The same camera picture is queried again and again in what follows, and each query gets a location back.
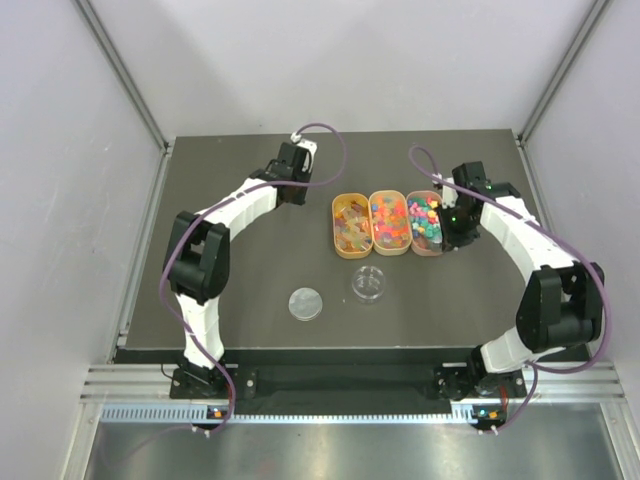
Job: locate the orange tray yellow gummies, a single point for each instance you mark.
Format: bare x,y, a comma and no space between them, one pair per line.
351,226

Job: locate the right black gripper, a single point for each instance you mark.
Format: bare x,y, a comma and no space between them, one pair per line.
450,240

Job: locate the aluminium frame post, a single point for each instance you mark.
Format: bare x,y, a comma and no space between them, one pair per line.
570,55
105,43

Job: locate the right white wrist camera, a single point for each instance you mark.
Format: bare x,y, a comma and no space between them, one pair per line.
448,194

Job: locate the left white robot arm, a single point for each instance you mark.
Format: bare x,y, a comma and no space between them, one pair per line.
202,267

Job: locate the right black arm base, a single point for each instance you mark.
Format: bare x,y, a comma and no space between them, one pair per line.
472,380

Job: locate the pink tray colourful candies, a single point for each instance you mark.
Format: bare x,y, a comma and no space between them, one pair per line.
424,222

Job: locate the left aluminium frame post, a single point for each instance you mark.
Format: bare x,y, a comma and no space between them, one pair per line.
105,43

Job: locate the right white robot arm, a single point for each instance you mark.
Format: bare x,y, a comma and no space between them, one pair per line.
563,303

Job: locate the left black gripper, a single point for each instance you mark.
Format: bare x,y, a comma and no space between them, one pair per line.
295,191

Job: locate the clear round lid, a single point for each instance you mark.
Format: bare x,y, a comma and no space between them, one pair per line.
305,304

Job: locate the right aluminium frame post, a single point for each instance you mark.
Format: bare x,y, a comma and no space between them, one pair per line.
570,55

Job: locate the aluminium front rail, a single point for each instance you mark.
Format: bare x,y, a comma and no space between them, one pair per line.
145,383

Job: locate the black base crossbar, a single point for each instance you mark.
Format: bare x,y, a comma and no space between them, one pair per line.
269,379

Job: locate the clear round jar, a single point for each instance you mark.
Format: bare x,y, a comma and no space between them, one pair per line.
368,284

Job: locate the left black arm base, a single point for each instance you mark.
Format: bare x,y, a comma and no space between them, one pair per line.
188,382

